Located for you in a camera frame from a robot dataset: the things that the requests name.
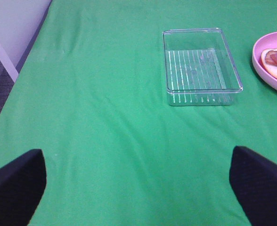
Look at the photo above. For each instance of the left clear plastic tray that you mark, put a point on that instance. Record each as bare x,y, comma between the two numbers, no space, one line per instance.
199,68

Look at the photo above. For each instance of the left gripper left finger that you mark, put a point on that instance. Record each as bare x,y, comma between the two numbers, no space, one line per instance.
22,185

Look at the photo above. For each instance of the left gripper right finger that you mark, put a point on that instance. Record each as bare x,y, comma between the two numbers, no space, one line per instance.
253,179

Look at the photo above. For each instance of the pink round plate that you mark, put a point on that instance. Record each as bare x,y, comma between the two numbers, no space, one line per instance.
265,42

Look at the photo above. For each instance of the bread slice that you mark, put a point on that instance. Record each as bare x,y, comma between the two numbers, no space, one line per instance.
270,69

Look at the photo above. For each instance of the green tablecloth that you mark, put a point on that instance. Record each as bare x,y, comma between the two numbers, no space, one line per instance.
92,96

